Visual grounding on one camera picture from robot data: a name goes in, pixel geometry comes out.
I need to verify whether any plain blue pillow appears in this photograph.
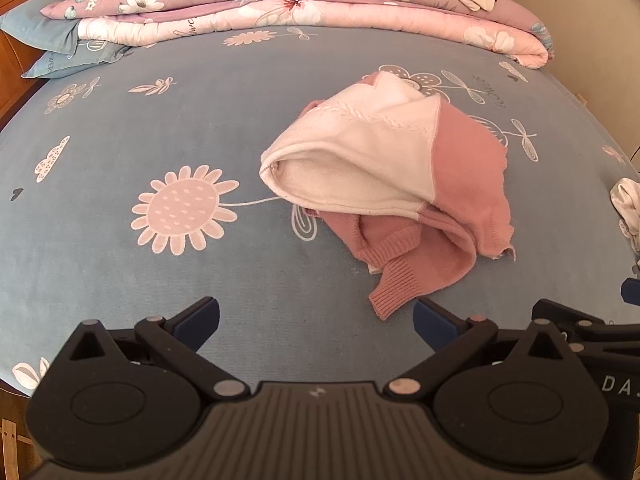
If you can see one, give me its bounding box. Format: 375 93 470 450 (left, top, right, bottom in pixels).
0 0 113 55

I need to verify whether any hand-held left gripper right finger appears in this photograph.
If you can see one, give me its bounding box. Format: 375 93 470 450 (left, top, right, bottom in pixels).
384 297 573 403

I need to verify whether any pink and white knit sweater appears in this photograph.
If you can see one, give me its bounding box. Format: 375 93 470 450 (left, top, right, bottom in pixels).
259 70 517 322

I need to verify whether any white crumpled garment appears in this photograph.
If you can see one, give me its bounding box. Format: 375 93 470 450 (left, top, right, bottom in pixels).
610 177 640 258

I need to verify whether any blue floral bed sheet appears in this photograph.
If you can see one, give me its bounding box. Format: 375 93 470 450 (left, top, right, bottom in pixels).
0 24 640 401

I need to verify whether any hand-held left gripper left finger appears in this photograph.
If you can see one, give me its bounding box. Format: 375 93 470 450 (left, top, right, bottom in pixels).
65 296 251 402

